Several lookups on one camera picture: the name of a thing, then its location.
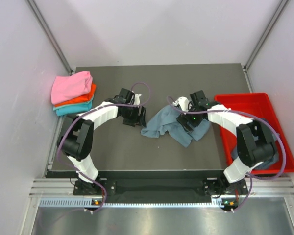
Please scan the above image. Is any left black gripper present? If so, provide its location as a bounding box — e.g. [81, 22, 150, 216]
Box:
[121, 104, 146, 128]

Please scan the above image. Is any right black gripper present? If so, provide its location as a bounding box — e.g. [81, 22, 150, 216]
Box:
[176, 102, 203, 133]

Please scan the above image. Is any grey-blue polo shirt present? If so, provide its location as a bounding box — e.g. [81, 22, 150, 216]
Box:
[141, 105, 210, 147]

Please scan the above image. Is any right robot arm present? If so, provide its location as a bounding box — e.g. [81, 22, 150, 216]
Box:
[172, 90, 278, 194]

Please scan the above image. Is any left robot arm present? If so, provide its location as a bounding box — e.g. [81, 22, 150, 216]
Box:
[57, 88, 146, 195]

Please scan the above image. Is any folded orange t-shirt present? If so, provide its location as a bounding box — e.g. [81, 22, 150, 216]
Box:
[54, 83, 97, 107]

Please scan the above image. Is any red plastic bin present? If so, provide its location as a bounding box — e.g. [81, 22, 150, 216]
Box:
[213, 92, 294, 175]

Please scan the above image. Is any folded teal t-shirt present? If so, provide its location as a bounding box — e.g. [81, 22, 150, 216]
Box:
[53, 101, 92, 116]

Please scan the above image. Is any folded pink t-shirt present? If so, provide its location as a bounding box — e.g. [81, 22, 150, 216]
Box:
[51, 71, 93, 104]

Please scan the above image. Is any grey-blue shirt in bin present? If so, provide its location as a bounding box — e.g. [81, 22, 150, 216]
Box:
[231, 120, 279, 170]

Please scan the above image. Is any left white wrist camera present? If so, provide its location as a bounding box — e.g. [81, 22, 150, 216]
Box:
[133, 94, 142, 105]

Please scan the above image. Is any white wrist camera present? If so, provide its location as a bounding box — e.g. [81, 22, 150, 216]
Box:
[172, 96, 190, 111]
[133, 94, 142, 105]

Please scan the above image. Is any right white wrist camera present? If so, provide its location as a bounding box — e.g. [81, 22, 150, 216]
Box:
[172, 96, 190, 111]

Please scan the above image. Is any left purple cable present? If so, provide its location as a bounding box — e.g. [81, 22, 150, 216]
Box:
[57, 82, 152, 213]

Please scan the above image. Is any purple cable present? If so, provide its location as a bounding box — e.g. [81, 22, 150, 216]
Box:
[57, 82, 152, 213]
[166, 95, 287, 212]

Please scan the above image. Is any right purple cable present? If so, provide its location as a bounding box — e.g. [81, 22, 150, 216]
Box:
[166, 95, 287, 212]

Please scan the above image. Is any aluminium frame rail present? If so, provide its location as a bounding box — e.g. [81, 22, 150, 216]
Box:
[29, 177, 294, 198]

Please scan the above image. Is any grey slotted cable duct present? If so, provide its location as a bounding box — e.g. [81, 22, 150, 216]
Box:
[39, 198, 235, 208]

